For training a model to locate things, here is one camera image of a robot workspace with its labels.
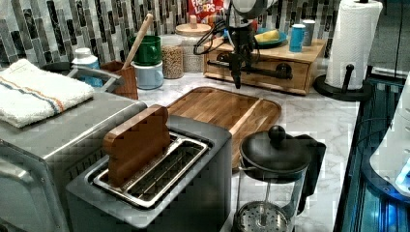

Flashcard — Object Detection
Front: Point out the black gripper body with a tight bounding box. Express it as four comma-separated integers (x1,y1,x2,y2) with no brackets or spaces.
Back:
228,25,256,69

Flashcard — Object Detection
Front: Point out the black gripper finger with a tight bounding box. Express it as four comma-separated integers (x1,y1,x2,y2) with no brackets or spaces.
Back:
230,61,241,89

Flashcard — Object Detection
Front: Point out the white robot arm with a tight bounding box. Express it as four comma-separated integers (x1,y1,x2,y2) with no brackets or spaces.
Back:
223,0,278,89

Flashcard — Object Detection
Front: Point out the wooden drawer box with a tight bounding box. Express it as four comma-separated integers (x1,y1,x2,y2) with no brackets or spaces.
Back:
203,39,326,96

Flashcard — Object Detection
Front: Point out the blue round plate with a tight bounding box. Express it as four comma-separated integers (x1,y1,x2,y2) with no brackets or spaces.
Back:
254,29,287,48

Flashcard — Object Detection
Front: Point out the glass jar with grains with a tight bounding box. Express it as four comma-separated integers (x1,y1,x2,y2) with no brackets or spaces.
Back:
181,36,204,73

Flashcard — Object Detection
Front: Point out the red Froot Loops cereal box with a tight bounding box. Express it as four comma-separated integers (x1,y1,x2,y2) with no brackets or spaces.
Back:
188,0,223,23

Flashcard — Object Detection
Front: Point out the dark wooden cutting board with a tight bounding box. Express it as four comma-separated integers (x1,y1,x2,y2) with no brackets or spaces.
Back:
167,87,281,170

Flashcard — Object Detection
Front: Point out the round wooden jar lid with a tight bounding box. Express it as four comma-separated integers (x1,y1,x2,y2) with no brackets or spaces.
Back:
175,14,211,37

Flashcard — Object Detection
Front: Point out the blue shaker can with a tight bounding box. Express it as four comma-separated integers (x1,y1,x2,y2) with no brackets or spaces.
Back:
289,24,306,52

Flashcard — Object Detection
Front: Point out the grey shaker can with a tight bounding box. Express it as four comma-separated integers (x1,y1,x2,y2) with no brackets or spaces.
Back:
303,19,315,46

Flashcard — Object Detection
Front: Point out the clear plastic lidded jar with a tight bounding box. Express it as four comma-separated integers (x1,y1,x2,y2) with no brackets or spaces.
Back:
161,35,184,79

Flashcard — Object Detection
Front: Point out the green mug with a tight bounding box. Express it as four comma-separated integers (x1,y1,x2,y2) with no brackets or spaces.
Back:
132,35,161,66

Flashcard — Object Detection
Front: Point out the light blue mug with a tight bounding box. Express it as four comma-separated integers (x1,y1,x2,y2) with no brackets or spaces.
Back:
132,62,163,90

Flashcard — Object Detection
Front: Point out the wooden spoon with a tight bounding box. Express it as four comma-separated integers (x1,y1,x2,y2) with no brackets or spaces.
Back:
122,14,154,70

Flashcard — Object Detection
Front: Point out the brown wooden utensil holder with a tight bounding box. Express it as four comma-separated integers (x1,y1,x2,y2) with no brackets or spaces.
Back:
101,61,138,100

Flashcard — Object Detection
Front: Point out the white paper towel roll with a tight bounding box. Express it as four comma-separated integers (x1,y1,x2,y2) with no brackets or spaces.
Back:
325,0,383,90

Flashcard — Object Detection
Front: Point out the glass french press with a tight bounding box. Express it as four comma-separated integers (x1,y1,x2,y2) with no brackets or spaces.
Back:
232,126,326,232

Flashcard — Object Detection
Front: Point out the silver black toaster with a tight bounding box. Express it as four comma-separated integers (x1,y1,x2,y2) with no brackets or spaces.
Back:
66,116,232,232

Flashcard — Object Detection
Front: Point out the black paper towel holder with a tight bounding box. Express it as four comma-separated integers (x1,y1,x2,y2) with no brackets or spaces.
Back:
313,64,372,102

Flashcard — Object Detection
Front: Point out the wooden toast slice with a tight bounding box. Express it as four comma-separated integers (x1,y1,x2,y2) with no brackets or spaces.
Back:
102,104,170,188

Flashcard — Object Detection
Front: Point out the blue white bottle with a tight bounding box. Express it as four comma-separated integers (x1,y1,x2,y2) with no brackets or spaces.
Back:
72,47,103,87

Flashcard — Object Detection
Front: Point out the white striped towel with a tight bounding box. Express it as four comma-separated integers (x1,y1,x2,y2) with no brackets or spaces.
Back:
0,59,94,128

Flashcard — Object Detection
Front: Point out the silver toaster oven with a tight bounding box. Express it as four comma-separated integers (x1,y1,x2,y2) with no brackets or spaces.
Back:
0,61,149,232

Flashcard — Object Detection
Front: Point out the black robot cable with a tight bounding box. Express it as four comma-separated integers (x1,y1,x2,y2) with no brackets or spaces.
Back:
192,19,230,56

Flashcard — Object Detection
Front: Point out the black drawer handle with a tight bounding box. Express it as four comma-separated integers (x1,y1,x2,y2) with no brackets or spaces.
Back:
207,53,293,79

